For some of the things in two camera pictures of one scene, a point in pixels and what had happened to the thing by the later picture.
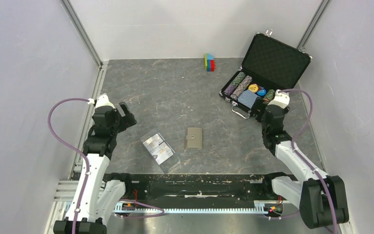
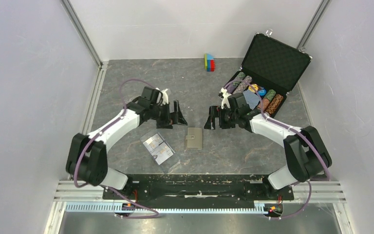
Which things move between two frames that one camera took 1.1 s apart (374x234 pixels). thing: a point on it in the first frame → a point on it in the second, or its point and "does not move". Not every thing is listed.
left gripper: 128,120 → 167,122
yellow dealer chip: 253,87 does not move
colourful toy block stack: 209,62 does not move
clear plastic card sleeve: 162,152 does not move
